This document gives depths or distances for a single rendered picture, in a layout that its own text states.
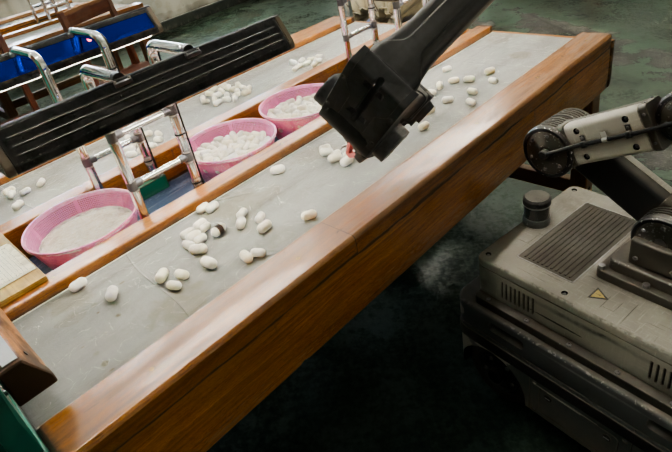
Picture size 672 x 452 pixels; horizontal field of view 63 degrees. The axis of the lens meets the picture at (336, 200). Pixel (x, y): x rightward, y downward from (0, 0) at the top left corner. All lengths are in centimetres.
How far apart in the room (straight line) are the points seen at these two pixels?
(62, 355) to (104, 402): 19
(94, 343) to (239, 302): 26
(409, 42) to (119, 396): 65
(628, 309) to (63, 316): 113
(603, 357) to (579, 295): 14
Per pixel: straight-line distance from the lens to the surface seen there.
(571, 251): 146
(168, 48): 118
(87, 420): 92
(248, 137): 161
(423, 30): 59
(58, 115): 103
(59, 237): 146
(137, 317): 108
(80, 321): 114
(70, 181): 171
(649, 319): 132
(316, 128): 151
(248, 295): 98
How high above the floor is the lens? 138
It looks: 32 degrees down
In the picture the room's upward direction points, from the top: 11 degrees counter-clockwise
